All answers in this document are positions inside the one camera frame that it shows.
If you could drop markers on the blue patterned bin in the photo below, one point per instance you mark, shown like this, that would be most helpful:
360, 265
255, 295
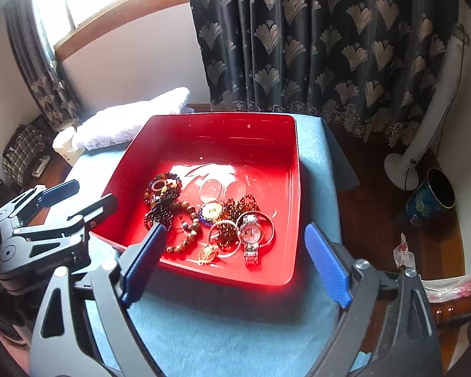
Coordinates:
428, 200

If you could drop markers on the silver wrist watch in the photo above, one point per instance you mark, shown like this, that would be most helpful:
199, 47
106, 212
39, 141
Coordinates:
252, 235

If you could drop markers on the white plastic bag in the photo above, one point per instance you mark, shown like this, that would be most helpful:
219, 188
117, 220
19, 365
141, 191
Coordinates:
451, 286

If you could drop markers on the plaid bag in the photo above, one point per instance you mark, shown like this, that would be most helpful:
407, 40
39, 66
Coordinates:
23, 153

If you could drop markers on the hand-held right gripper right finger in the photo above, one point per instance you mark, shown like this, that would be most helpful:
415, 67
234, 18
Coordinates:
327, 267

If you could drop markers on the wooden chair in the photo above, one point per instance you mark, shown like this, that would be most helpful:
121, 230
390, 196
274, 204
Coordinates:
455, 310

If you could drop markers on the white lace pillow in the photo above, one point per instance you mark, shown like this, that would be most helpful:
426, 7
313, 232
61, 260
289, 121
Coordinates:
141, 114

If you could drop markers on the blue towel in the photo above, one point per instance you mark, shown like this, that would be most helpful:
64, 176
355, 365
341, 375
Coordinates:
227, 322

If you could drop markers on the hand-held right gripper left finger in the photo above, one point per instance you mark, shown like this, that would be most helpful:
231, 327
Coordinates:
143, 259

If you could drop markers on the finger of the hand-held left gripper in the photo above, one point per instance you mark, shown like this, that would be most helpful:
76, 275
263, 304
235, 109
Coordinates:
59, 192
94, 212

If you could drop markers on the purple and gold pendant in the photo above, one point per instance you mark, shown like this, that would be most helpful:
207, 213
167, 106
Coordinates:
210, 213

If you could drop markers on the red metal box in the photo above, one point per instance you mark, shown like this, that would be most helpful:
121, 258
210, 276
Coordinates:
251, 157

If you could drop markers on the white tower fan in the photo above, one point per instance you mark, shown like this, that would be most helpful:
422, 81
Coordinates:
439, 106

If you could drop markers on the thick silver bangle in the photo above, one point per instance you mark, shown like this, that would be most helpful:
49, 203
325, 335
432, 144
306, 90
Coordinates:
219, 226

